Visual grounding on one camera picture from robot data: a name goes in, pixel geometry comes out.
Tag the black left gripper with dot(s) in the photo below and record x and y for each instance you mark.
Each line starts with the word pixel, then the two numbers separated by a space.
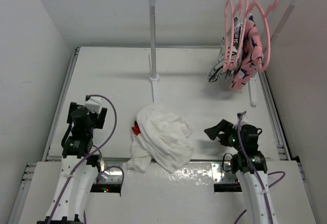
pixel 98 118

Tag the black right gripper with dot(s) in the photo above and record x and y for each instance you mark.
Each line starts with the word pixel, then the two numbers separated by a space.
pixel 212 132

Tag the white t shirt red print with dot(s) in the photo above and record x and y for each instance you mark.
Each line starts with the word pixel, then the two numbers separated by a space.
pixel 159 134

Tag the pink plastic hanger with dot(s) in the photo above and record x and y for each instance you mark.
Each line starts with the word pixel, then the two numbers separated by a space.
pixel 229 29

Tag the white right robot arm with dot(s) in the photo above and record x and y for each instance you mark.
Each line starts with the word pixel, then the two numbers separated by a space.
pixel 249 166

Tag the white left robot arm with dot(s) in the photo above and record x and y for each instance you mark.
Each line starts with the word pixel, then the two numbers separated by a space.
pixel 78 169

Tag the pink hanger with white shirt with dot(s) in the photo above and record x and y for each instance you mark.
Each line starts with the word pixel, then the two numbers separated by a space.
pixel 239 31

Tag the pink navy printed shirt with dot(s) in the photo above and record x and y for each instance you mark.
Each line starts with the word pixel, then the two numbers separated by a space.
pixel 252 53

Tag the empty pink hanger right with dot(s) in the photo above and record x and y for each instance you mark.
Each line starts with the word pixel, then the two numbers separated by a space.
pixel 264 15

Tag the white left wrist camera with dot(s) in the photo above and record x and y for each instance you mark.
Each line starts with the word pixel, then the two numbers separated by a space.
pixel 93 103

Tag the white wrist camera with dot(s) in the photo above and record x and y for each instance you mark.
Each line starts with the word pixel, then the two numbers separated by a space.
pixel 242 118
pixel 93 103

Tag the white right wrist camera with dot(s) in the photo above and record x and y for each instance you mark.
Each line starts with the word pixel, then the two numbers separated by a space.
pixel 242 118

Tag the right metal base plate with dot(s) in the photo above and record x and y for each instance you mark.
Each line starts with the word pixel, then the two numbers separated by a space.
pixel 221 173

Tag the metal base plate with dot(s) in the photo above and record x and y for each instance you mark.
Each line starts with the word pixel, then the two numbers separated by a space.
pixel 221 173
pixel 111 172

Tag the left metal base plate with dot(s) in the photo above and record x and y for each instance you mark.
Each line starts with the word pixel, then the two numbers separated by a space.
pixel 111 172

